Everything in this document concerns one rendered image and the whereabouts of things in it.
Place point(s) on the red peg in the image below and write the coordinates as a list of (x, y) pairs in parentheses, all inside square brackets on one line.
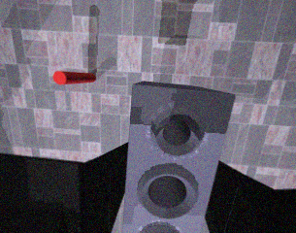
[(73, 77)]

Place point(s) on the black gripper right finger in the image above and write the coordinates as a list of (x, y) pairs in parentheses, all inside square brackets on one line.
[(240, 204)]

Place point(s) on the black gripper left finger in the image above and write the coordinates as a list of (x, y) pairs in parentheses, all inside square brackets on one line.
[(88, 193)]

